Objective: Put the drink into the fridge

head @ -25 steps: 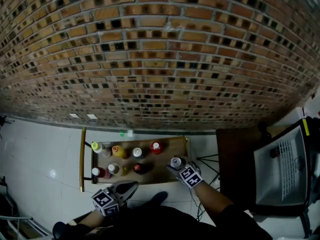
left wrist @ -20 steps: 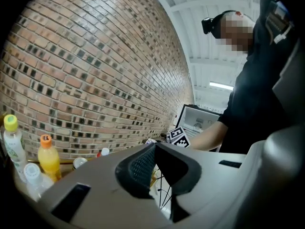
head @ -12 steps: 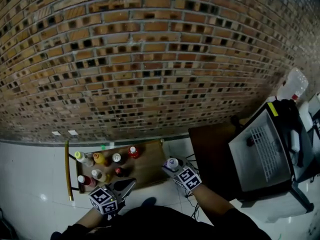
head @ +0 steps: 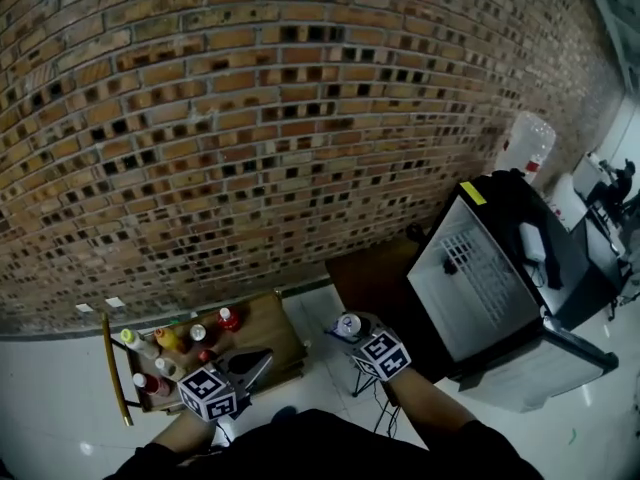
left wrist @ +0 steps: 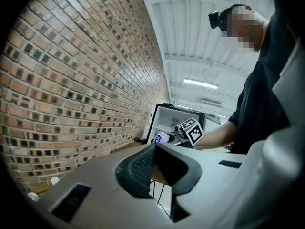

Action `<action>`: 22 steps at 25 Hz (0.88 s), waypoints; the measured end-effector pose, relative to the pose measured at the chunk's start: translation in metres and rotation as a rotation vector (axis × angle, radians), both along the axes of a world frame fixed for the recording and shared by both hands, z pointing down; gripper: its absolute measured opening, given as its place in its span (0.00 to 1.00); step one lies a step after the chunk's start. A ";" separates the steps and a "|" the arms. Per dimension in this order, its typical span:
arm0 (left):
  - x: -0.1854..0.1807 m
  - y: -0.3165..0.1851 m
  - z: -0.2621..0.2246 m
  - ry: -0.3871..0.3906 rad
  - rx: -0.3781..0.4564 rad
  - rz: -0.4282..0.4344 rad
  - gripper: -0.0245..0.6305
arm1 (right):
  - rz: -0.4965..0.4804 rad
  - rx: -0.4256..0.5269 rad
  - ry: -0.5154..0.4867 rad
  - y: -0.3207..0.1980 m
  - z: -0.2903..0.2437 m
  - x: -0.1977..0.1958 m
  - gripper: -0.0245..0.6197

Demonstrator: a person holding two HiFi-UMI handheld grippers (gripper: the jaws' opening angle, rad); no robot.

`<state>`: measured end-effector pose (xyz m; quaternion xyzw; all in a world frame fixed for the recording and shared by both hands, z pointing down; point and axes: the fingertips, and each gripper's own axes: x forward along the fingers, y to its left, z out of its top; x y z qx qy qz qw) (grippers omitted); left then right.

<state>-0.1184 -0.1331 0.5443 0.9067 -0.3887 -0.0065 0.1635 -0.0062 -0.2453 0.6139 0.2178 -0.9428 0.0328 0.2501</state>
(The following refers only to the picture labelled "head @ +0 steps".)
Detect white cabinet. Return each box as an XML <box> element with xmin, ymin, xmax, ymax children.
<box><xmin>572</xmin><ymin>152</ymin><xmax>609</xmax><ymax>199</ymax></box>

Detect white plastic bag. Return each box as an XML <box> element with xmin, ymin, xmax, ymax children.
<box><xmin>544</xmin><ymin>172</ymin><xmax>586</xmax><ymax>232</ymax></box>

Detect person's right forearm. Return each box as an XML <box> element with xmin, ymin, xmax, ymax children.
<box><xmin>387</xmin><ymin>367</ymin><xmax>477</xmax><ymax>452</ymax></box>

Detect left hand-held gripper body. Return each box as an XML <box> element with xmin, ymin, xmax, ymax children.
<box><xmin>177</xmin><ymin>353</ymin><xmax>251</xmax><ymax>423</ymax></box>

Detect white wire fridge shelf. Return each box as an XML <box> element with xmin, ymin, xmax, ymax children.
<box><xmin>439</xmin><ymin>230</ymin><xmax>516</xmax><ymax>327</ymax></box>

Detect black desk grey top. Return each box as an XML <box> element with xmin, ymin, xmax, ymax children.
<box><xmin>542</xmin><ymin>212</ymin><xmax>626</xmax><ymax>332</ymax></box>

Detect person's left forearm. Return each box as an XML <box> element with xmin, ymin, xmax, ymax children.
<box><xmin>149</xmin><ymin>410</ymin><xmax>221</xmax><ymax>450</ymax></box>

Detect office chair with jacket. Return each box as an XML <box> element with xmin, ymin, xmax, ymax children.
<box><xmin>609</xmin><ymin>232</ymin><xmax>640</xmax><ymax>319</ymax></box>

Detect clear bottle with blue label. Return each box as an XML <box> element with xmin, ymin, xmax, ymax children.
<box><xmin>332</xmin><ymin>311</ymin><xmax>371</xmax><ymax>342</ymax></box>

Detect yellow sticker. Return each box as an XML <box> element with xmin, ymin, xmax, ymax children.
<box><xmin>459</xmin><ymin>181</ymin><xmax>489</xmax><ymax>207</ymax></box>

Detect white power bank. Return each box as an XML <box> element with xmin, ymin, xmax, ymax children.
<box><xmin>518</xmin><ymin>221</ymin><xmax>547</xmax><ymax>263</ymax></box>

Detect large clear water jug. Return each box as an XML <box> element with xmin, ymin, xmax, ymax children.
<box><xmin>494</xmin><ymin>111</ymin><xmax>557</xmax><ymax>187</ymax></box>

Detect dark brown side table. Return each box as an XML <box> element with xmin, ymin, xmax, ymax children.
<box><xmin>324</xmin><ymin>237</ymin><xmax>451</xmax><ymax>399</ymax></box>

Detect wooden cart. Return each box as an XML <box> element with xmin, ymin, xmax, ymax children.
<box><xmin>102</xmin><ymin>290</ymin><xmax>307</xmax><ymax>427</ymax></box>

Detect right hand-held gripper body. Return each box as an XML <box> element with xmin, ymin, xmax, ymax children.
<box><xmin>349</xmin><ymin>331</ymin><xmax>412</xmax><ymax>382</ymax></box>

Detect black mini fridge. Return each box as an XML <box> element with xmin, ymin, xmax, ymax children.
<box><xmin>404</xmin><ymin>170</ymin><xmax>620</xmax><ymax>414</ymax></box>

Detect white bottle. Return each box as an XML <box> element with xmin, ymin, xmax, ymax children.
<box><xmin>119</xmin><ymin>328</ymin><xmax>161</xmax><ymax>360</ymax></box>

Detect clear plastic bottle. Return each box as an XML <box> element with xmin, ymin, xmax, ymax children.
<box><xmin>154</xmin><ymin>357</ymin><xmax>187</xmax><ymax>382</ymax></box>

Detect person's black clothing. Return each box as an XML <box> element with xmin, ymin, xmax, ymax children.
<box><xmin>102</xmin><ymin>407</ymin><xmax>546</xmax><ymax>480</ymax></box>

